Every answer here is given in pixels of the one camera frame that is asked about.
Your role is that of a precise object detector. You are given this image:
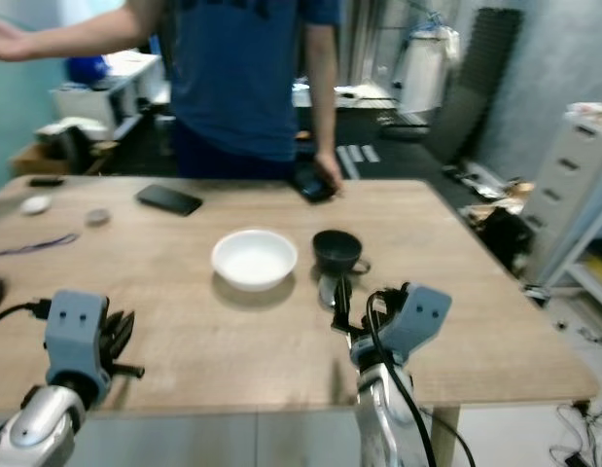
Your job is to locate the wooden table leg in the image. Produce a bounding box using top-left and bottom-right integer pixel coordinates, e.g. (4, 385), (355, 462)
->
(431, 407), (463, 467)

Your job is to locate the silver metal spoon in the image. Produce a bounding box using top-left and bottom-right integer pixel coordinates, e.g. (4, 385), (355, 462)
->
(318, 275), (362, 337)

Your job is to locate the thin purple cord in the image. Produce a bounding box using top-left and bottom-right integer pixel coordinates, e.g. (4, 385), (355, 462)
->
(0, 233), (82, 260)

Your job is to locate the small white round object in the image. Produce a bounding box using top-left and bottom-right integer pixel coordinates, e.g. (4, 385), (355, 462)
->
(21, 196), (53, 216)

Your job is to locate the dark grey foam panel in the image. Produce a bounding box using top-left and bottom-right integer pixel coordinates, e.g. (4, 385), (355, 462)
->
(421, 7), (526, 166)

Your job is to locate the black cup with handle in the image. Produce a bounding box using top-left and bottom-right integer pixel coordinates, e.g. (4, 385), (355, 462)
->
(313, 230), (372, 277)

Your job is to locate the blue round object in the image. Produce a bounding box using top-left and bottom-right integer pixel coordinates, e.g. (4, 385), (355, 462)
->
(65, 54), (111, 85)

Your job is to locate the black bag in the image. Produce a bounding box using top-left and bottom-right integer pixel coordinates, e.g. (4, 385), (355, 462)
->
(478, 206), (537, 269)

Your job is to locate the white ceramic bowl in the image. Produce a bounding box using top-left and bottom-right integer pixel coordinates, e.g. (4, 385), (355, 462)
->
(211, 230), (300, 293)

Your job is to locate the person's right hand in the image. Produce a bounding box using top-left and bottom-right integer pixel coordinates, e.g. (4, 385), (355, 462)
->
(0, 17), (37, 62)

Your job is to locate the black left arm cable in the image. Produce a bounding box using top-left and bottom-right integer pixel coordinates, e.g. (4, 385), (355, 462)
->
(0, 300), (56, 328)

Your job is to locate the black smartphone lying flat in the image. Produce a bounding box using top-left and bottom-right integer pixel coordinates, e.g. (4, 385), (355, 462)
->
(135, 184), (204, 217)

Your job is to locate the black phone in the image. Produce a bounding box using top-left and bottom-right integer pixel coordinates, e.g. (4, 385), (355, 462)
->
(291, 167), (340, 203)

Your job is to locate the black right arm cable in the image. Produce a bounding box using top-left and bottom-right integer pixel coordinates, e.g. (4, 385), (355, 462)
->
(365, 292), (477, 467)

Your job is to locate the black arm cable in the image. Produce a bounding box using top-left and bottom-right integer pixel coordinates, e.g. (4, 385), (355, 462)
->
(0, 300), (56, 328)
(365, 292), (477, 467)

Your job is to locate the person's left hand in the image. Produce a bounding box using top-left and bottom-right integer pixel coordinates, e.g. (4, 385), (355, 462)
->
(312, 148), (344, 194)

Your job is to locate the white covered machine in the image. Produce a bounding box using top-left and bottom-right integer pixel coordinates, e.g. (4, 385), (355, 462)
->
(392, 23), (463, 114)

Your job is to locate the white drawer cabinet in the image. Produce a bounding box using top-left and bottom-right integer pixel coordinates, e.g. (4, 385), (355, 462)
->
(519, 101), (602, 288)

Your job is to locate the person's torso in blue shirt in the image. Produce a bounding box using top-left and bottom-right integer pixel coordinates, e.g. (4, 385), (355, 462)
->
(159, 0), (343, 183)

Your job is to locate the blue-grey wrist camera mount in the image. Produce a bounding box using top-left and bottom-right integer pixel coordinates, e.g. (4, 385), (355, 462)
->
(383, 283), (452, 363)
(44, 289), (112, 392)

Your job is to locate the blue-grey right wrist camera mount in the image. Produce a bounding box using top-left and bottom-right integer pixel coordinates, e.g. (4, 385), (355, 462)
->
(383, 283), (452, 363)

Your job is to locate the brown cardboard box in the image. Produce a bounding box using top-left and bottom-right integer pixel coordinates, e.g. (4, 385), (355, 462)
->
(10, 143), (89, 179)

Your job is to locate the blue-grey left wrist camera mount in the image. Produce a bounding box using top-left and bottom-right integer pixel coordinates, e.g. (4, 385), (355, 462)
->
(44, 289), (112, 392)

